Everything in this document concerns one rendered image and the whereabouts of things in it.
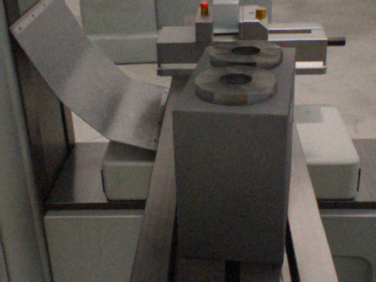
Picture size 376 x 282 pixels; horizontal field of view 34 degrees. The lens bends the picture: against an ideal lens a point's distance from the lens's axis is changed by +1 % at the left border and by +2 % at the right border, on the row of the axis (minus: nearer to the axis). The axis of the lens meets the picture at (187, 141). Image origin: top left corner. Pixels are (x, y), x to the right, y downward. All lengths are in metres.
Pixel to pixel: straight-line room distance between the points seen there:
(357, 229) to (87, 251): 0.54
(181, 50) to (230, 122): 0.65
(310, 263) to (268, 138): 0.17
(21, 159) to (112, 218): 0.21
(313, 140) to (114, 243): 0.45
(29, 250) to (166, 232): 0.54
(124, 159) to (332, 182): 0.40
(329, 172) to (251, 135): 0.57
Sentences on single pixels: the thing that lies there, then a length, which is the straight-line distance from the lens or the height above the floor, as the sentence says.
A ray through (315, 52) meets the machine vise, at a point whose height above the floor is 0.95.
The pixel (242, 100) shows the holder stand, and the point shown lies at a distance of 0.62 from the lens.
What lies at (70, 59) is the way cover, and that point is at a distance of 1.25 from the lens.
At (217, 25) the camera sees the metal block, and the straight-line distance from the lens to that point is 1.27.
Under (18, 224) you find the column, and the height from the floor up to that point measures 0.70.
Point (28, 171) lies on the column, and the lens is 1.18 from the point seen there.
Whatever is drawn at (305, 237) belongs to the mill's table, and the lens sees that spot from 0.75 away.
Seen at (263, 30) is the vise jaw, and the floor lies 1.00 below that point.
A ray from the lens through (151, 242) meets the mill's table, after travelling 0.74.
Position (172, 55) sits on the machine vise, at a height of 0.95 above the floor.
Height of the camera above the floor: 1.34
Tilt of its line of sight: 26 degrees down
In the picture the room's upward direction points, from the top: 2 degrees counter-clockwise
